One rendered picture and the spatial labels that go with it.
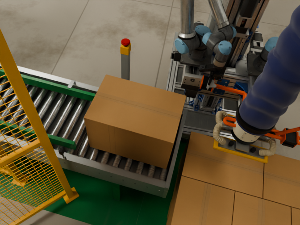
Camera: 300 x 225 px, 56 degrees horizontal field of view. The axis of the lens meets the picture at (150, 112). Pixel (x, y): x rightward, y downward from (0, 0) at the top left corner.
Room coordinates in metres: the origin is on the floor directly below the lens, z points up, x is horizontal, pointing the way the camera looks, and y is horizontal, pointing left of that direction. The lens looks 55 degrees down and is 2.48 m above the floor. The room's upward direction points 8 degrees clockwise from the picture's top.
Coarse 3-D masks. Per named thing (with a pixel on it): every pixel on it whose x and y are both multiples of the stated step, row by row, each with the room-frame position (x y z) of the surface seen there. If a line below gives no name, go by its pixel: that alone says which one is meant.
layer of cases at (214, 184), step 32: (192, 160) 0.97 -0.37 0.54; (224, 160) 1.00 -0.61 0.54; (288, 160) 1.08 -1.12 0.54; (192, 192) 0.72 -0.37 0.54; (224, 192) 0.75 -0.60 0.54; (256, 192) 0.78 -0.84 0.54; (288, 192) 0.81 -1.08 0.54; (192, 224) 0.50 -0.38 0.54; (224, 224) 0.53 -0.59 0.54; (256, 224) 0.56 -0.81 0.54; (288, 224) 0.59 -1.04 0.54
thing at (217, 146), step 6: (228, 138) 0.95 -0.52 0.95; (216, 144) 0.90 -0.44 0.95; (228, 144) 0.91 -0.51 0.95; (234, 144) 0.91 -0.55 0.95; (222, 150) 0.86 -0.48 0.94; (228, 150) 0.87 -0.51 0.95; (234, 150) 0.87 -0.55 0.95; (240, 150) 0.87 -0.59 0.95; (252, 150) 0.87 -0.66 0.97; (258, 150) 0.89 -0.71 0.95; (246, 156) 0.84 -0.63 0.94; (252, 156) 0.85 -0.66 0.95; (258, 156) 0.85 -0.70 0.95; (264, 156) 0.86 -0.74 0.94; (264, 162) 0.82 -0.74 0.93
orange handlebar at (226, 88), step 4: (216, 84) 1.29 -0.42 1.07; (220, 88) 1.27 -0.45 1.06; (224, 88) 1.27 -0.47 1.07; (228, 88) 1.27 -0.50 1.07; (232, 88) 1.27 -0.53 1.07; (236, 92) 1.25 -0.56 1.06; (240, 92) 1.25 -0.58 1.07; (244, 92) 1.25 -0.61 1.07; (244, 96) 1.22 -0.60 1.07; (224, 120) 1.01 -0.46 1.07; (232, 120) 1.02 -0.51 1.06; (228, 124) 0.98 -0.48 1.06; (232, 124) 0.98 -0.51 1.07; (268, 136) 0.94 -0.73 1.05; (272, 136) 0.94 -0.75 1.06; (276, 136) 0.94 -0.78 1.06; (280, 136) 0.95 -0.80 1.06
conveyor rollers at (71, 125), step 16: (16, 96) 1.34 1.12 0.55; (32, 96) 1.37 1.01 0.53; (64, 96) 1.40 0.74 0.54; (16, 112) 1.18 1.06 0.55; (64, 112) 1.24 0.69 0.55; (80, 112) 1.27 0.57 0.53; (32, 128) 1.06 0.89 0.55; (48, 128) 1.09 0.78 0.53; (80, 128) 1.12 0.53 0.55; (128, 160) 0.90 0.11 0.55; (160, 176) 0.81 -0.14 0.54
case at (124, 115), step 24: (96, 96) 1.15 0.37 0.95; (120, 96) 1.17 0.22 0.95; (144, 96) 1.20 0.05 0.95; (168, 96) 1.23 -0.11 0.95; (96, 120) 0.96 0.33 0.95; (120, 120) 0.98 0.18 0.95; (144, 120) 1.01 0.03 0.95; (168, 120) 1.03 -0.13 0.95; (96, 144) 0.95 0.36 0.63; (120, 144) 0.92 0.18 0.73; (144, 144) 0.90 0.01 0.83; (168, 144) 0.87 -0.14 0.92
